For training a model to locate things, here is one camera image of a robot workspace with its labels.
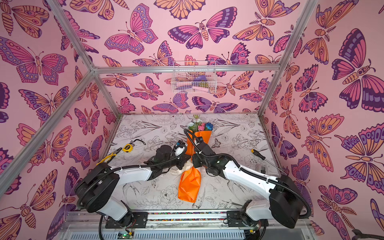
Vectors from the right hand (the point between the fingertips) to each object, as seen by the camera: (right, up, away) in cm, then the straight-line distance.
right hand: (194, 154), depth 82 cm
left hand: (-2, -1, +3) cm, 3 cm away
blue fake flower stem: (+9, +15, +21) cm, 28 cm away
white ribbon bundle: (-11, -9, +3) cm, 15 cm away
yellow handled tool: (-55, -5, +15) cm, 58 cm away
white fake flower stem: (-1, +15, +24) cm, 29 cm away
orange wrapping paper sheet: (-3, -14, +4) cm, 15 cm away
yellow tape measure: (-44, +1, +17) cm, 47 cm away
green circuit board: (-34, -38, -9) cm, 51 cm away
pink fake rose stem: (+5, +15, +22) cm, 27 cm away
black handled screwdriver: (+43, -4, +13) cm, 45 cm away
